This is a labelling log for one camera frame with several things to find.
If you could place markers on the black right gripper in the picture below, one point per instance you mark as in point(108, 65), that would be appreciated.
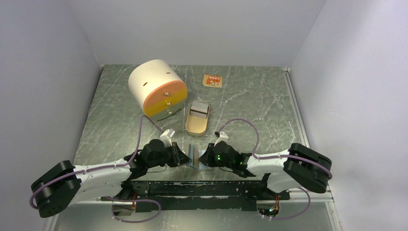
point(207, 158)

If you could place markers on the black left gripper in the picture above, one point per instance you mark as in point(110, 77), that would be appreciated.
point(178, 158)

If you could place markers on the gold oval tray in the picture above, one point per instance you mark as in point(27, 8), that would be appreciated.
point(196, 126)

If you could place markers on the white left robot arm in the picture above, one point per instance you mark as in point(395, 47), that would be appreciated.
point(66, 184)

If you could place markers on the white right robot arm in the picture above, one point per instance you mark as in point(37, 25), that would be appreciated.
point(298, 166)

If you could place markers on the cream cylindrical drawer box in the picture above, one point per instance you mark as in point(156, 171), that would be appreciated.
point(159, 91)

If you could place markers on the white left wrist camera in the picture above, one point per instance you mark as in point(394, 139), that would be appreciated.
point(166, 136)

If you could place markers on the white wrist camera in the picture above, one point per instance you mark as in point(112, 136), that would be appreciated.
point(221, 136)
point(166, 136)

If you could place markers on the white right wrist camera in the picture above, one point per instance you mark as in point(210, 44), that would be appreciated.
point(221, 136)

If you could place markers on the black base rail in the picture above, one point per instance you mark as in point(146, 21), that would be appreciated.
point(192, 195)

